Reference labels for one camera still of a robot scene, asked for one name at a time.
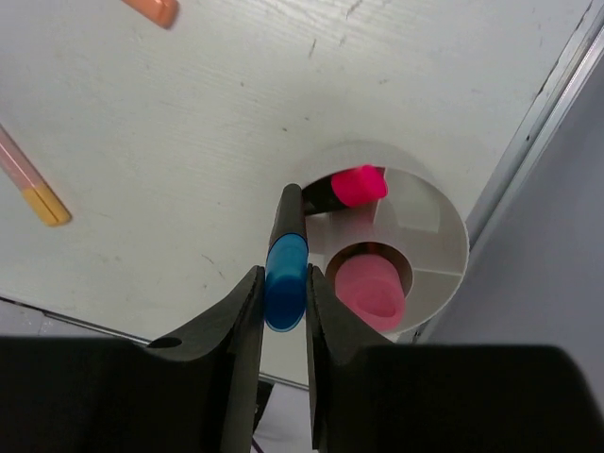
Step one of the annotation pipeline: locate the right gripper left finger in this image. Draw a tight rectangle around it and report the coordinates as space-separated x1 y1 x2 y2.
145 266 264 452

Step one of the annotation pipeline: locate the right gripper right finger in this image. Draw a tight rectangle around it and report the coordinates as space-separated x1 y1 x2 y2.
306 264 406 452

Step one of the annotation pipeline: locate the white round divided container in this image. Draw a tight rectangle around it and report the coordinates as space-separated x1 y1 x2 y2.
290 142 469 344

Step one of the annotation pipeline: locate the pink capped clear tube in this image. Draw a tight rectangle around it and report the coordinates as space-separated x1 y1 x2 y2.
333 243 406 332

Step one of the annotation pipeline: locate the pink black highlighter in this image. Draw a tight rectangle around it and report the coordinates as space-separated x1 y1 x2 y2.
302 164 388 216

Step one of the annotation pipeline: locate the orange clear marker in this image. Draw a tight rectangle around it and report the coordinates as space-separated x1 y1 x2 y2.
123 0 179 29
1 127 72 227

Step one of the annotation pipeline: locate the blue black highlighter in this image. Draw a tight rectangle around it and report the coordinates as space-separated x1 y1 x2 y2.
263 183 309 332

